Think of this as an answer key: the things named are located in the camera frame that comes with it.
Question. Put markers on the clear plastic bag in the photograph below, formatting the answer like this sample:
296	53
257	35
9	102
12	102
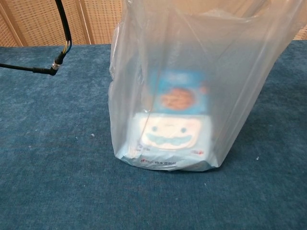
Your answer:
192	48

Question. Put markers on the blue carpet table cover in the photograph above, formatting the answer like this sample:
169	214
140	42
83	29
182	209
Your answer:
60	143

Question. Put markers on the white wet wipes pack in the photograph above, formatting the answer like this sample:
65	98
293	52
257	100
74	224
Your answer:
168	141

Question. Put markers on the blue cookie box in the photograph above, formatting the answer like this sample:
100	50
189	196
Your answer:
182	95

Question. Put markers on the woven bamboo folding screen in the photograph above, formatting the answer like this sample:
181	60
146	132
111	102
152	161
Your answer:
36	21

